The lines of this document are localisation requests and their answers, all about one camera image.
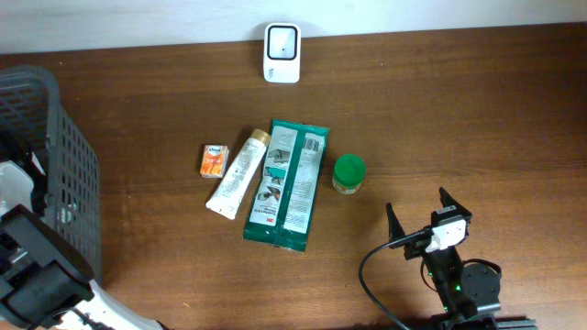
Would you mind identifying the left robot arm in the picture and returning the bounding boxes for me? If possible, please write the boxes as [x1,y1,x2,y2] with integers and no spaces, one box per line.
[1,131,165,330]

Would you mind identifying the white tube gold cap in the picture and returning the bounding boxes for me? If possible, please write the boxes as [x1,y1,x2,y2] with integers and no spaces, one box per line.
[205,129,271,220]

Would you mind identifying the grey plastic basket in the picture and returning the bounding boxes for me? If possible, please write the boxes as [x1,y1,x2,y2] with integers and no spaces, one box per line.
[1,66,103,282]

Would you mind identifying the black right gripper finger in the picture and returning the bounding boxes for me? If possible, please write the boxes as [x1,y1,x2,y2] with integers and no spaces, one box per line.
[386,203,405,241]
[439,187,464,211]

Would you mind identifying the green lid jar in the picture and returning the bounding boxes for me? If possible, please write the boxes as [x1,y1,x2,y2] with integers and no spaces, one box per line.
[332,154,366,194]

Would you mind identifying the small orange tissue pack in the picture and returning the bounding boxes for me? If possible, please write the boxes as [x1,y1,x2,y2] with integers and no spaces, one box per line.
[200,145,229,178]

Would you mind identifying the white barcode scanner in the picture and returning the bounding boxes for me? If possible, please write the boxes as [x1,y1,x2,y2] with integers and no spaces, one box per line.
[263,23,301,83]

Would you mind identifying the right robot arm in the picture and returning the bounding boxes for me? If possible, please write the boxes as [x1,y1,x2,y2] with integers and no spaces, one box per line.
[386,188,537,330]

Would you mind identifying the green white 3M package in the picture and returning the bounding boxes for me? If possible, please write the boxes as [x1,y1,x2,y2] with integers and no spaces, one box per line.
[243,119,329,252]

